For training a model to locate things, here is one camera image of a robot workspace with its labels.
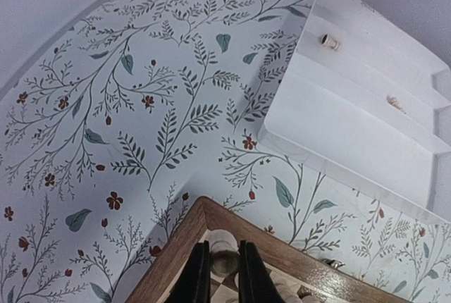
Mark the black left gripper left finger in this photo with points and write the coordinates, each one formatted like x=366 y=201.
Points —
x=193 y=285

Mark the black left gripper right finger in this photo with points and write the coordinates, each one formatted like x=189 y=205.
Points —
x=255 y=284

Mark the wooden chess board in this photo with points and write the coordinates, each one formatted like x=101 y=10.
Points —
x=303 y=274

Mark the pile of cream chess pieces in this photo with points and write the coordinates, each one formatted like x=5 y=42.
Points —
x=395 y=103

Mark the floral patterned table mat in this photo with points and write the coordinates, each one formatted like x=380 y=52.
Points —
x=144 y=106

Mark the white three-compartment plastic tray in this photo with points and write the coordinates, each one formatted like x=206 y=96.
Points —
x=330 y=110

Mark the cream piece in tray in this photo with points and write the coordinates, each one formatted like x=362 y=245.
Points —
x=330 y=42

